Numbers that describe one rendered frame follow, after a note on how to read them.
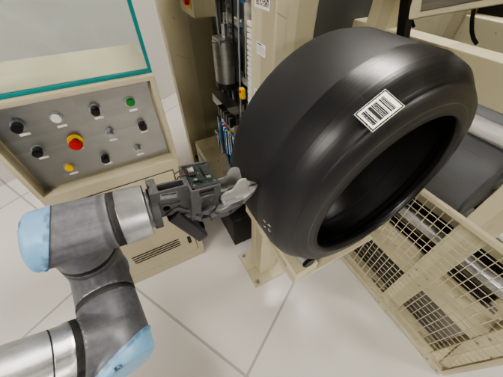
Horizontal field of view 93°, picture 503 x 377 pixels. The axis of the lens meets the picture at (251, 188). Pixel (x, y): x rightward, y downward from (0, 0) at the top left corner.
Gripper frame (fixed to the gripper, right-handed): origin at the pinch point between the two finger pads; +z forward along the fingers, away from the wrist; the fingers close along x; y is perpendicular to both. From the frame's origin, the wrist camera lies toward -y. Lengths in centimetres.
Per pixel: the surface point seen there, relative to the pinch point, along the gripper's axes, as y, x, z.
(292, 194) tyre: 5.0, -8.5, 3.3
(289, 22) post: 24.8, 27.6, 22.4
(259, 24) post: 22.9, 35.4, 18.4
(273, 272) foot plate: -118, 24, 45
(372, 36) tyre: 27.0, 4.7, 25.3
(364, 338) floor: -115, -34, 71
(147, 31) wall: -37, 318, 34
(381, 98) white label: 21.8, -9.1, 15.0
